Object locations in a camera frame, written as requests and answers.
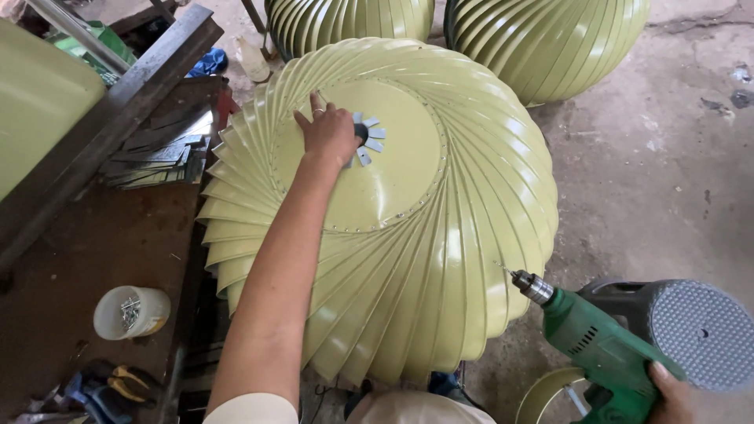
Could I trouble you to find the person's left hand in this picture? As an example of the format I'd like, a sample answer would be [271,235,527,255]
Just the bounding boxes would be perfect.
[293,91,363,169]

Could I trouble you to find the person's right hand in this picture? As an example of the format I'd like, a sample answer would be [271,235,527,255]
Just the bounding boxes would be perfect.
[645,361,699,424]

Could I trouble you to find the green electric drill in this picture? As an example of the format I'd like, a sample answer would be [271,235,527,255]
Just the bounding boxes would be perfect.
[495,262,688,424]

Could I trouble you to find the large green turbine ventilator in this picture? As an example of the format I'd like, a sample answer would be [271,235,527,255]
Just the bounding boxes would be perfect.
[196,37,559,387]

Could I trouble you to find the black stool with grey seat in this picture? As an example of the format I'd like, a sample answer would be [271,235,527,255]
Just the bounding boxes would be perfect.
[577,278,754,394]

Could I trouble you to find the white plastic bottle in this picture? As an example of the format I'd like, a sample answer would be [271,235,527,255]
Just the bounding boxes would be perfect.
[235,37,272,83]

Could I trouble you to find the blue cloth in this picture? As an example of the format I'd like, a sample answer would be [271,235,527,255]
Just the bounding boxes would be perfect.
[187,48,229,79]

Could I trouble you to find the stack of metal strips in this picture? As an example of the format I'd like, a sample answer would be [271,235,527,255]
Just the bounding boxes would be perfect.
[99,106,214,190]

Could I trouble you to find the dark steel angle beam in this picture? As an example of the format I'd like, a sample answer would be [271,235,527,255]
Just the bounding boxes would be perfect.
[0,3,225,273]

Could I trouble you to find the green cardboard box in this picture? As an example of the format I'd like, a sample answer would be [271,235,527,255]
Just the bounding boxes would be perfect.
[46,20,138,86]

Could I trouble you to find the white plastic container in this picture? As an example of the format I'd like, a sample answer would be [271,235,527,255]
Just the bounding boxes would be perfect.
[93,285,172,341]

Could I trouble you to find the person's beige trouser leg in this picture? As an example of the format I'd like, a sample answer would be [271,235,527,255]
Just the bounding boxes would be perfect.
[346,389,497,424]

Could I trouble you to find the heap of silver rivets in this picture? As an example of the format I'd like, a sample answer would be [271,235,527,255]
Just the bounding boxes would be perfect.
[119,298,141,331]

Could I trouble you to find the grey metal pipe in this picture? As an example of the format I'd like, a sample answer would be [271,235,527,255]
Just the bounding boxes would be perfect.
[26,0,132,75]

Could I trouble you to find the cream shirt sleeve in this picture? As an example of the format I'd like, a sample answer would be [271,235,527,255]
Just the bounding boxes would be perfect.
[202,393,300,424]

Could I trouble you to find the light green sheet metal panel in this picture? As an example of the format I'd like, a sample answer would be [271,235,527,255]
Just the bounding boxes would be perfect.
[0,19,107,201]

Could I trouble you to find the silver star-shaped hub bracket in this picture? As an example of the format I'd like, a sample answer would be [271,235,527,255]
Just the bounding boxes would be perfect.
[344,112,387,168]

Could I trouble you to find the green metal ring base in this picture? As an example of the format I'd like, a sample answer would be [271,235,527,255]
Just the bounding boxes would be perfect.
[515,367,593,424]

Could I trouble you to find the yellow-handled pliers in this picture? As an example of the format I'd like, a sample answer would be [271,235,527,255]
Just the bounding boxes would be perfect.
[108,364,159,405]

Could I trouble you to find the blue-handled tool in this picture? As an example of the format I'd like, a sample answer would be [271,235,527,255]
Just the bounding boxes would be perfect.
[60,370,134,424]

